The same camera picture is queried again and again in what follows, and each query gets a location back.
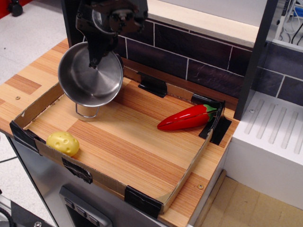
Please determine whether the yellow toy potato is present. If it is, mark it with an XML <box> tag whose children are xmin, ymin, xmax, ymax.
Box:
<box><xmin>46</xmin><ymin>131</ymin><xmax>80</xmax><ymax>157</ymax></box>

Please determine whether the dark grey left upright post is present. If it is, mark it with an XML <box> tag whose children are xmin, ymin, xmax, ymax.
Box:
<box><xmin>61</xmin><ymin>0</ymin><xmax>86</xmax><ymax>48</ymax></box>

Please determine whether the white ribbed sink drainer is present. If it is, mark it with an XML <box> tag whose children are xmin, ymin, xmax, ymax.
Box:
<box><xmin>224</xmin><ymin>92</ymin><xmax>303</xmax><ymax>209</ymax></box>

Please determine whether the grey oven control panel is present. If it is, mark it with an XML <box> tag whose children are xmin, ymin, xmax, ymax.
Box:
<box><xmin>59</xmin><ymin>186</ymin><xmax>113</xmax><ymax>227</ymax></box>

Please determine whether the stainless steel pot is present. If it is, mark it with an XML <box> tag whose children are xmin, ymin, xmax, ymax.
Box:
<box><xmin>58</xmin><ymin>42</ymin><xmax>124</xmax><ymax>118</ymax></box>

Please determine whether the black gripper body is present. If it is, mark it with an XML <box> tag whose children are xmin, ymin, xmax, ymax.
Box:
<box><xmin>76</xmin><ymin>0</ymin><xmax>148</xmax><ymax>51</ymax></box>

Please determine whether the cardboard fence with black tape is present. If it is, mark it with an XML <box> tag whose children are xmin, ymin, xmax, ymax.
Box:
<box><xmin>10</xmin><ymin>68</ymin><xmax>237</xmax><ymax>222</ymax></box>

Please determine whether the black cable bundle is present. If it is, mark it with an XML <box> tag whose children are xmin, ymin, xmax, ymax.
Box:
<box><xmin>0</xmin><ymin>205</ymin><xmax>17</xmax><ymax>227</ymax></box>

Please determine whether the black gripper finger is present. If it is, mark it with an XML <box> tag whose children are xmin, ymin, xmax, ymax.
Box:
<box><xmin>88</xmin><ymin>42</ymin><xmax>110</xmax><ymax>69</ymax></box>

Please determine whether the dark grey right upright post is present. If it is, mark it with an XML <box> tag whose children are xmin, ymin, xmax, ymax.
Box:
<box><xmin>234</xmin><ymin>0</ymin><xmax>281</xmax><ymax>120</ymax></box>

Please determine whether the black caster wheel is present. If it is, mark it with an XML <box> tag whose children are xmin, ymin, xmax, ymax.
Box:
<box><xmin>7</xmin><ymin>0</ymin><xmax>23</xmax><ymax>17</ymax></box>

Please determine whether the red toy chili pepper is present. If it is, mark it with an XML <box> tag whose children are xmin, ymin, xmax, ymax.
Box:
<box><xmin>157</xmin><ymin>104</ymin><xmax>218</xmax><ymax>131</ymax></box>

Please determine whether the dark grey upright post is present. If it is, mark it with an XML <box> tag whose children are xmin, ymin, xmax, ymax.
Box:
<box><xmin>234</xmin><ymin>0</ymin><xmax>281</xmax><ymax>120</ymax></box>
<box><xmin>61</xmin><ymin>0</ymin><xmax>86</xmax><ymax>48</ymax></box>

